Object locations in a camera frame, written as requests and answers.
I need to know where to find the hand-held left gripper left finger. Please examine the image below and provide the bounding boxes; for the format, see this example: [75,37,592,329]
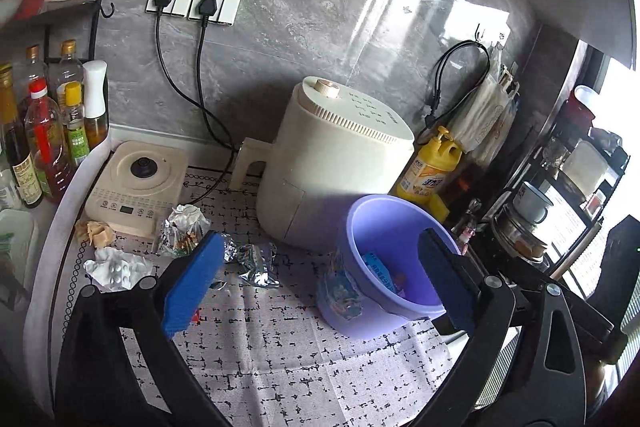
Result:
[54,231,227,427]

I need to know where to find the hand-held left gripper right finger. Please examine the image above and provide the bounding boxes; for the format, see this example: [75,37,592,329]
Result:
[417,228,587,427]

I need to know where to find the silver foil wrapper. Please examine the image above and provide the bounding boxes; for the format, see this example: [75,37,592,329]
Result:
[222,234,246,263]
[237,243,278,289]

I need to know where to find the printed foil wrapper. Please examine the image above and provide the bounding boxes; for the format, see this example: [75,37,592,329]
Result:
[157,203,212,258]

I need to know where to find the blue packet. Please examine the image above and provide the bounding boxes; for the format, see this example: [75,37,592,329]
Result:
[362,252,408,295]

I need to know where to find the purple plastic bucket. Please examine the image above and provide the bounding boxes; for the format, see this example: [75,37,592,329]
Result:
[320,194,463,340]

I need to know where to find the white paper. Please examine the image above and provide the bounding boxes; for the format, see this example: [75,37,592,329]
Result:
[83,247,161,294]

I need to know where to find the clear printed plastic wrapper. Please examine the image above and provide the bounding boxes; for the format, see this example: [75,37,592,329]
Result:
[316,249,365,323]

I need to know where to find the brown paper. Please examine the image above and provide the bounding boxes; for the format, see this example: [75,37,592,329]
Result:
[75,219,116,249]

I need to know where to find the stainless steel pot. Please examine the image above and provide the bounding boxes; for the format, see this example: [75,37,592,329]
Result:
[490,202,551,265]

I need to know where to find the yellow dish soap bottle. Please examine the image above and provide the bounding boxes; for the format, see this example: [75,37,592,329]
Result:
[395,126,463,208]

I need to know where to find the white enamel mug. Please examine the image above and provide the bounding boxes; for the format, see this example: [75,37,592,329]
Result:
[514,181,555,224]

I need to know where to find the patterned white table mat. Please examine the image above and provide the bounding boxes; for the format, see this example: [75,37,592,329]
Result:
[62,164,476,427]

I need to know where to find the white plastic container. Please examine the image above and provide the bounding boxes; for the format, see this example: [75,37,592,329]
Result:
[560,139,608,198]

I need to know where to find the black dish rack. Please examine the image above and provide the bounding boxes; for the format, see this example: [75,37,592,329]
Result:
[480,97,631,288]

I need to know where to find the hanging clear bag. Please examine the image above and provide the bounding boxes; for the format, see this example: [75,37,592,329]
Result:
[492,77,521,158]

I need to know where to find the red and white cup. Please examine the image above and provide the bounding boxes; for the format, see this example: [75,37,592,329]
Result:
[567,84,598,128]

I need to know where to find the cream air fryer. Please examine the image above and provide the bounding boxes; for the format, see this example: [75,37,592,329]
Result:
[231,76,417,253]

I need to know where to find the hanging white bag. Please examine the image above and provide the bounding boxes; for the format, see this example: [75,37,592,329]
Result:
[452,67,511,152]

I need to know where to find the white container green label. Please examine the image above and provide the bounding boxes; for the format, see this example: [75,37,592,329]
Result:
[0,209,38,293]

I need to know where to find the yellow cap green label bottle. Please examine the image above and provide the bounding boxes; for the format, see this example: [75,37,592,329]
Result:
[61,82,92,168]

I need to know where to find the red cap sauce bottle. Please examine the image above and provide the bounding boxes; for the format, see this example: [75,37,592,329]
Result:
[24,79,73,202]

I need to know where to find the dark sauce bottle gold cap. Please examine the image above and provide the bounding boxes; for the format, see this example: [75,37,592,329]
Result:
[0,64,43,209]

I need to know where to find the white top oil sprayer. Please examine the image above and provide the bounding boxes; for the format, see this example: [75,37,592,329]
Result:
[81,60,110,151]

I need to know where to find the clear oil bottle gold cap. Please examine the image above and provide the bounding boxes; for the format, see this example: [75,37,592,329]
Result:
[50,39,85,98]

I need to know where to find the black metal shelf rack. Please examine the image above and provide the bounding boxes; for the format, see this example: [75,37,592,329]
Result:
[0,0,116,62]

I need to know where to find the white bowl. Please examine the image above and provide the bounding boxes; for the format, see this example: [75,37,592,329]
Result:
[0,0,31,26]

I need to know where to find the hanging black cable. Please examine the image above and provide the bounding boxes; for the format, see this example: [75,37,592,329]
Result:
[427,41,493,128]

